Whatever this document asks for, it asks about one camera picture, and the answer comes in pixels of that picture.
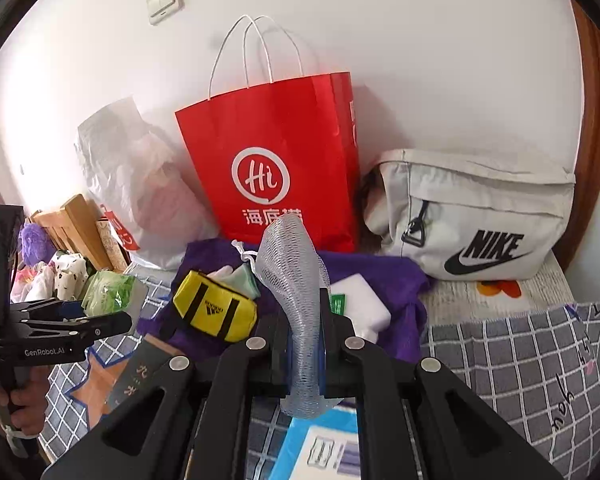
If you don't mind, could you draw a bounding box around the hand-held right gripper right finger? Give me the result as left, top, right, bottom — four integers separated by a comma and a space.
319, 287, 566, 480

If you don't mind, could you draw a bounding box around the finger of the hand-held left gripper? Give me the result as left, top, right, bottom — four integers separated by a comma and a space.
10, 313, 134, 347
11, 298, 89, 323

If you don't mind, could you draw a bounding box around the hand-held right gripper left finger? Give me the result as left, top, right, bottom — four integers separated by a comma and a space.
40, 309, 295, 480

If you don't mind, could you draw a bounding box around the green tissue pack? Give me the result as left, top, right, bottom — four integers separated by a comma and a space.
81, 270, 148, 317

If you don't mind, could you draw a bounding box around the grey mesh scrubber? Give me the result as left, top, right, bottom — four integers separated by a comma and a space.
255, 212, 343, 418

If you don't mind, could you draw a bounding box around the person's left hand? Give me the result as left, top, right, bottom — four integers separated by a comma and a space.
0, 366, 52, 441

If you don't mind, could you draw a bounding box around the pink floral cloth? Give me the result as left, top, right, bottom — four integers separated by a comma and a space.
10, 265, 56, 303

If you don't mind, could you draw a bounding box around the spotted white plush toy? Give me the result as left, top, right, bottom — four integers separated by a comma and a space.
52, 252, 93, 303

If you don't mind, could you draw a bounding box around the black box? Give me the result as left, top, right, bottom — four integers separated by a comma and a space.
105, 332, 201, 411

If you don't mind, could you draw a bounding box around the orange felt star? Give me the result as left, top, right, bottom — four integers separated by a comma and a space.
65, 345, 141, 441

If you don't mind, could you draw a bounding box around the white sponge block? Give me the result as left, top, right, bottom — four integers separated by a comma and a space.
328, 277, 393, 343

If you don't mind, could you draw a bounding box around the purple plush toy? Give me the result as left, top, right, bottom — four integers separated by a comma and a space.
19, 222, 57, 266

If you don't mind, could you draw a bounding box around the blue tissue pack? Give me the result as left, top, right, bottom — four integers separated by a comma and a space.
270, 402, 361, 480

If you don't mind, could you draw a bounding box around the grey checked bed sheet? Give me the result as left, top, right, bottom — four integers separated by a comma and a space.
37, 275, 291, 480

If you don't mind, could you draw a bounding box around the purple towel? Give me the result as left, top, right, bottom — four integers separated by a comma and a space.
136, 240, 431, 366

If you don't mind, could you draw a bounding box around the wooden chair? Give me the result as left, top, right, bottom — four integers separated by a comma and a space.
30, 194, 112, 271

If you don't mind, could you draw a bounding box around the small tissue packet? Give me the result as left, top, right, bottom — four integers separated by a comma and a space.
207, 262, 261, 303

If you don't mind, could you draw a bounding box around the yellow pouch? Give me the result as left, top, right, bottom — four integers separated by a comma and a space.
172, 270, 258, 343

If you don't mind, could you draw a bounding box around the white flower print cloth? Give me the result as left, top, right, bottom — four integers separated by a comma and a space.
417, 255, 576, 321

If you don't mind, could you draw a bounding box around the white plastic bag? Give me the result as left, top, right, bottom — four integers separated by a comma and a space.
74, 97, 221, 271

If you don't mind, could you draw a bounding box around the grey checked pillow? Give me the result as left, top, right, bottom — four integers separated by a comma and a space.
422, 301, 600, 480

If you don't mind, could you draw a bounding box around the white waist bag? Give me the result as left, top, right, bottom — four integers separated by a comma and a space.
362, 149, 577, 281

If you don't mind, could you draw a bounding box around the red paper bag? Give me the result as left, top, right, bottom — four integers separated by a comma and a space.
175, 14, 361, 253

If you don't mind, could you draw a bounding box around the wooden headboard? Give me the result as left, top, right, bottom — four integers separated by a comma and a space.
562, 0, 600, 271

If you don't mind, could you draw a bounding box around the white light switch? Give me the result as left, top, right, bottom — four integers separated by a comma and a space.
146, 0, 185, 26

